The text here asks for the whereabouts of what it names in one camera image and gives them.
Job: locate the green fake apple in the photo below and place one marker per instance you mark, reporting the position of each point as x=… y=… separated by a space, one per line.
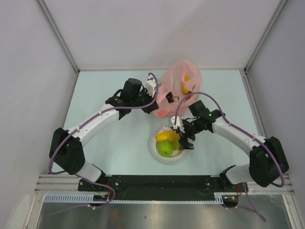
x=165 y=148

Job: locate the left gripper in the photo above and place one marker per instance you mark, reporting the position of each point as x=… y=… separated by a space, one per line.
x=151 y=108

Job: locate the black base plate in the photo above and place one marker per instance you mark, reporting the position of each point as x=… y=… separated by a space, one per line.
x=169 y=188

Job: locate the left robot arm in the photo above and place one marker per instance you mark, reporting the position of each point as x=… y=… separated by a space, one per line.
x=67 y=145

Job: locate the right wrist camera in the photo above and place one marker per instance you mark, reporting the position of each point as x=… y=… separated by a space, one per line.
x=176 y=124

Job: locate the white cable duct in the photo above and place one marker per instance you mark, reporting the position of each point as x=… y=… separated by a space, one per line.
x=100 y=199

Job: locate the dark fake grapes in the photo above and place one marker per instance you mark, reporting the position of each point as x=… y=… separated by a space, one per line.
x=171 y=98

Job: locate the pink plastic bag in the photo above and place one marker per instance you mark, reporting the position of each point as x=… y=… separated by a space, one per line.
x=182 y=79

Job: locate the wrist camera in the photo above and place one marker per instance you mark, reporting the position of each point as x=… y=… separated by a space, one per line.
x=152 y=84
x=176 y=124

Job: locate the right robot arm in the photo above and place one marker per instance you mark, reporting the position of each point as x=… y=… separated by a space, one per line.
x=267 y=160

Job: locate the white paper plate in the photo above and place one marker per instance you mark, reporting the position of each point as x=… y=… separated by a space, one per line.
x=177 y=155

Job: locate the green fake pear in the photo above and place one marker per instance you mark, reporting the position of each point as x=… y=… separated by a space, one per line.
x=176 y=143

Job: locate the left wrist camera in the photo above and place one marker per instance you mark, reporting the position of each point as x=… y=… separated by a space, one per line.
x=152 y=84

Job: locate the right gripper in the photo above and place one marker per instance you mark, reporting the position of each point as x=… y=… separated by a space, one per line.
x=184 y=143

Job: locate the yellow fake mango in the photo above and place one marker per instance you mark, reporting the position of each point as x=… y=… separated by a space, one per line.
x=167 y=136

